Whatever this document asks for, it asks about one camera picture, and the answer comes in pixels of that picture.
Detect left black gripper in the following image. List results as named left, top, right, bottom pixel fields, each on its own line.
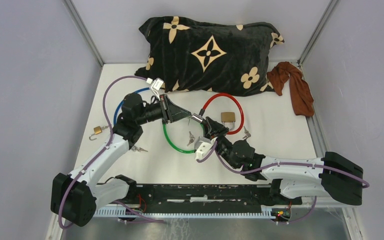
left=136, top=94, right=192, bottom=126

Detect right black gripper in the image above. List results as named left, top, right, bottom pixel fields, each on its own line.
left=202, top=116, right=238, bottom=169

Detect green cable lock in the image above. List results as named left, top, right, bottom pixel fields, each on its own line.
left=162, top=120, right=204, bottom=154

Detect red cable lock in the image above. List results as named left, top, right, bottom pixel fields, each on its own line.
left=189, top=90, right=241, bottom=131

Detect padlock keys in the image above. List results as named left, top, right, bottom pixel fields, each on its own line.
left=242, top=126, right=252, bottom=140

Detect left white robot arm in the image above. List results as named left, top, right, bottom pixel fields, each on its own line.
left=50, top=93, right=192, bottom=229

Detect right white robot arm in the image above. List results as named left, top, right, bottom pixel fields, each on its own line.
left=202, top=117, right=370, bottom=206

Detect black floral pillow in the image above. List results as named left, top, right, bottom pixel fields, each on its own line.
left=135, top=16, right=285, bottom=97

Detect small brass padlock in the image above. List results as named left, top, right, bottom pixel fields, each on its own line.
left=88, top=125, right=110, bottom=141

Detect brown cloth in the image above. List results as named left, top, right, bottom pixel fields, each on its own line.
left=267, top=61, right=315, bottom=117

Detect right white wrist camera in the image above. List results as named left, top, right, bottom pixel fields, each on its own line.
left=194, top=137, right=217, bottom=163

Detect blue cable lock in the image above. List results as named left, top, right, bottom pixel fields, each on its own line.
left=113, top=86, right=153, bottom=127

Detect blue cable lock keys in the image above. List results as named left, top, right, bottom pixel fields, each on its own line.
left=131, top=146, right=148, bottom=153

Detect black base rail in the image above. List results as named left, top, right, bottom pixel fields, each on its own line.
left=120, top=184, right=303, bottom=219

